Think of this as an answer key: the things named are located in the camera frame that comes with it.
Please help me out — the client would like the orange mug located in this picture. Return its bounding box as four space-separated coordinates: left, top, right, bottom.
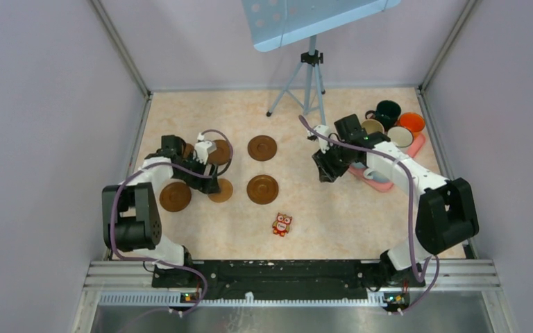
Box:
398 112 425 139

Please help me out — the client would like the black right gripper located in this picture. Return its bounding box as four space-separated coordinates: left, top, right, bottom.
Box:
313 140 357 183

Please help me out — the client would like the dark green mug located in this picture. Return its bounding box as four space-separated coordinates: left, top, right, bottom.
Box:
365 100 402 132

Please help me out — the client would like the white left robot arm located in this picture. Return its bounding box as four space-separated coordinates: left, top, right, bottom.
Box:
101 135 220 287

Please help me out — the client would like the cream white mug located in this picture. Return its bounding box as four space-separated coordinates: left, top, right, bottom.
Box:
387 126 414 151

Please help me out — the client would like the light brown coaster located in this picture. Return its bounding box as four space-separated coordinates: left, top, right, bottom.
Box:
208 178 233 203

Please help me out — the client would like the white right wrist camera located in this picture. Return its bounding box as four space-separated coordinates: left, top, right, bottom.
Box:
307 124 332 154

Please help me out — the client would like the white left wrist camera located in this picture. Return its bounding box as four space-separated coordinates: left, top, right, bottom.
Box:
194 133 217 164

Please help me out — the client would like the red owl figure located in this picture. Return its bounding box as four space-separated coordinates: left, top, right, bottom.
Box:
271 213 293 237

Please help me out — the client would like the blue dotted board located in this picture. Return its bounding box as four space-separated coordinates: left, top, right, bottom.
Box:
242 0 400 52

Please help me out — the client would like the beige mug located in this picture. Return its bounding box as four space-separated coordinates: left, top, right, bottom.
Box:
361 119 385 135

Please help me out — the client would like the grey cable duct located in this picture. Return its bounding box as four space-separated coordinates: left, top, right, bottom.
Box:
99 291 387 307

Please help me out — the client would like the dark brown coaster front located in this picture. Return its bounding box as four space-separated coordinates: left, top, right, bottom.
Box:
246 174 279 205

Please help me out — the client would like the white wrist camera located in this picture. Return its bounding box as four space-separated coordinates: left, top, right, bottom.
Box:
194 133 217 164
307 124 332 154

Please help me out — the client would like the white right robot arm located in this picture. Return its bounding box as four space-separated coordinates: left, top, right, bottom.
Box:
298 114 480 286

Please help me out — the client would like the dark brown wooden coaster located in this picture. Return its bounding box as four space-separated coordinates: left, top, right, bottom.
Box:
247 135 278 162

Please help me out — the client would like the dark brown ridged coaster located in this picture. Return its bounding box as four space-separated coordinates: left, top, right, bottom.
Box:
208 139 231 166

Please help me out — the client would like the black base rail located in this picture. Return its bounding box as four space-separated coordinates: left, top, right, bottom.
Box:
151 259 424 300

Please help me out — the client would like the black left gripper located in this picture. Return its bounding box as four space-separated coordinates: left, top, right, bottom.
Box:
174 152 220 194

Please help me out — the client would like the pink tray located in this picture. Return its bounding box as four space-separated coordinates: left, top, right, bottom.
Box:
348 134 427 192

